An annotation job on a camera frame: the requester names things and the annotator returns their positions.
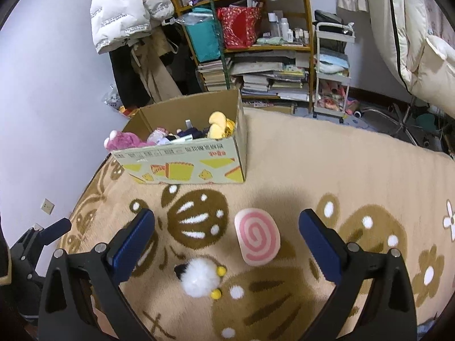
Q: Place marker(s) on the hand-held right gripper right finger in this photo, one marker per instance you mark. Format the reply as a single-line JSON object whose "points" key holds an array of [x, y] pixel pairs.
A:
{"points": [[320, 245]]}

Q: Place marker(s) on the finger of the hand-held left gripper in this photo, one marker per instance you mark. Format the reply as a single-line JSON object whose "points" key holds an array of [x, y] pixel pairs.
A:
{"points": [[57, 230], [26, 241]]}

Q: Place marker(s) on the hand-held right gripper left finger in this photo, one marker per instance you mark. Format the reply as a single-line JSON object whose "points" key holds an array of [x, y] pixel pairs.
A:
{"points": [[129, 245]]}

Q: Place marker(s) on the pink swirl roll plush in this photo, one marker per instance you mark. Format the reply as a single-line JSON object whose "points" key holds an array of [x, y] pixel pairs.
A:
{"points": [[256, 236]]}

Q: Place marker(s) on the white fluffy plush toy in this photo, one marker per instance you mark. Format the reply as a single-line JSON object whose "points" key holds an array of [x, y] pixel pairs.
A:
{"points": [[199, 277]]}

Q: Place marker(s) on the printed cardboard box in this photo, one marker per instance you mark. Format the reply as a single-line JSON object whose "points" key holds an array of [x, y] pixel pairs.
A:
{"points": [[185, 163]]}

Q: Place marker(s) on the magenta pink plush toy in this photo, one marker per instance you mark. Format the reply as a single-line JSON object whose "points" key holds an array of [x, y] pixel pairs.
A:
{"points": [[124, 141]]}

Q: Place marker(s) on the black tissue pack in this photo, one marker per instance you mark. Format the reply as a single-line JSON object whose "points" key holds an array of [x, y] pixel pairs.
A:
{"points": [[186, 133]]}

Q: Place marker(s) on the yellow plush pouch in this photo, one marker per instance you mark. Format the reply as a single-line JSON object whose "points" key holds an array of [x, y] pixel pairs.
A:
{"points": [[217, 124]]}

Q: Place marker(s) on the dark cloth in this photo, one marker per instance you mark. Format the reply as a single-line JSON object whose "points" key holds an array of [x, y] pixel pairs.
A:
{"points": [[5, 248]]}

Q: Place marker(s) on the beige printed blanket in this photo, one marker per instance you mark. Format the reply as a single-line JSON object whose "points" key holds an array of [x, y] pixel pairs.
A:
{"points": [[355, 170]]}

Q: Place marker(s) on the plastic bag of snacks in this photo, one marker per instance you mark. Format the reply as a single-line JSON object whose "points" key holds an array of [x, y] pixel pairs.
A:
{"points": [[117, 101]]}

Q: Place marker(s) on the pink toys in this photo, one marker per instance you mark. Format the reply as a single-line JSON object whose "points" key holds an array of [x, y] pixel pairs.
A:
{"points": [[330, 97]]}

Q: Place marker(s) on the black coat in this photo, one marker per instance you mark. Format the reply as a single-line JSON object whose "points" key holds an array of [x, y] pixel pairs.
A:
{"points": [[124, 74]]}

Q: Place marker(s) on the pile of books and papers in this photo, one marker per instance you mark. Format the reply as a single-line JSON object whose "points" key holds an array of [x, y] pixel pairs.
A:
{"points": [[273, 81]]}

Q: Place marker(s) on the beige coat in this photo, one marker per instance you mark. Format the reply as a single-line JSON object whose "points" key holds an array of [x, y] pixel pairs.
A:
{"points": [[153, 74]]}

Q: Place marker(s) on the light blue cloth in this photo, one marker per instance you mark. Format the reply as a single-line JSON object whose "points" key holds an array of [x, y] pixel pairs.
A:
{"points": [[332, 64]]}

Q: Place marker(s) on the dark hanging garment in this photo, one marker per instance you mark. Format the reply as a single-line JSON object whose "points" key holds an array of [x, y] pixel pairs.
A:
{"points": [[185, 71]]}

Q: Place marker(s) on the stack of books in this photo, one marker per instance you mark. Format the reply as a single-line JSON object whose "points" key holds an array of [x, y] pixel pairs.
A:
{"points": [[213, 76]]}

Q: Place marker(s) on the wooden shelf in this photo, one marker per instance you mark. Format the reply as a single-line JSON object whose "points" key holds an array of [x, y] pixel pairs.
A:
{"points": [[284, 48]]}

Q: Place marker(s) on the white rolling cart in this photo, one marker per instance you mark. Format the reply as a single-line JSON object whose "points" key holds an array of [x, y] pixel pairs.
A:
{"points": [[346, 39]]}

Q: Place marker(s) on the pale green cloth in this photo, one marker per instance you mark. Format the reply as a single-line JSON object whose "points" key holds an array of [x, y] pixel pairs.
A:
{"points": [[270, 41]]}

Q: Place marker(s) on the teal bag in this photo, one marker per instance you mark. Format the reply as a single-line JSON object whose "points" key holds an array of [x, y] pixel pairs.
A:
{"points": [[202, 39]]}

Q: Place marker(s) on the group of cosmetic bottles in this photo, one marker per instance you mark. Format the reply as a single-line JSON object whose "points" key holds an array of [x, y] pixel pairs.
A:
{"points": [[284, 28]]}

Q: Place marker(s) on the white puffer jacket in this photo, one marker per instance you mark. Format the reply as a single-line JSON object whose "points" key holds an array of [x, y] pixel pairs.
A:
{"points": [[117, 14]]}

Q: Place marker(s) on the red patterned bag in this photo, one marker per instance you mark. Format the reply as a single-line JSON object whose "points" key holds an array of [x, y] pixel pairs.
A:
{"points": [[241, 32]]}

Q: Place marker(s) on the white padded chair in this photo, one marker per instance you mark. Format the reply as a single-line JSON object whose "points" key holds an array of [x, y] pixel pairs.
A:
{"points": [[391, 25]]}

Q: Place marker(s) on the white wall socket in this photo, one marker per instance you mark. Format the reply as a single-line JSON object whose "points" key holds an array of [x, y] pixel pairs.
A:
{"points": [[47, 206]]}

